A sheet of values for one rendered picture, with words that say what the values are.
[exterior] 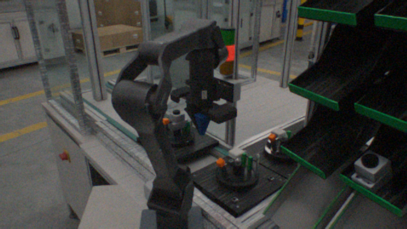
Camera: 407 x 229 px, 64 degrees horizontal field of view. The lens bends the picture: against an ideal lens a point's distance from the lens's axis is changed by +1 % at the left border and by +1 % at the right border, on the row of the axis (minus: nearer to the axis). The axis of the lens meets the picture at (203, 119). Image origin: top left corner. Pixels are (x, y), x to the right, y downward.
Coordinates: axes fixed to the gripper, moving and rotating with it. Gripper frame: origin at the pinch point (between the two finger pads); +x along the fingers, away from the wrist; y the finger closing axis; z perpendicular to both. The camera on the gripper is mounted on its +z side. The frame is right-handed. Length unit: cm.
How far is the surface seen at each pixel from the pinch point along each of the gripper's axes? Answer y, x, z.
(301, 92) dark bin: -18.9, -10.3, 12.0
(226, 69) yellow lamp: 22.2, -1.8, 30.0
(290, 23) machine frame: 66, 0, 127
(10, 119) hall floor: 341, 128, 1
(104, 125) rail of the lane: 73, 31, 4
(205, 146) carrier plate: 27.3, 29.0, 24.2
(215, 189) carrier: 4.9, 28.6, 9.5
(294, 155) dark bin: -19.5, 5.0, 11.4
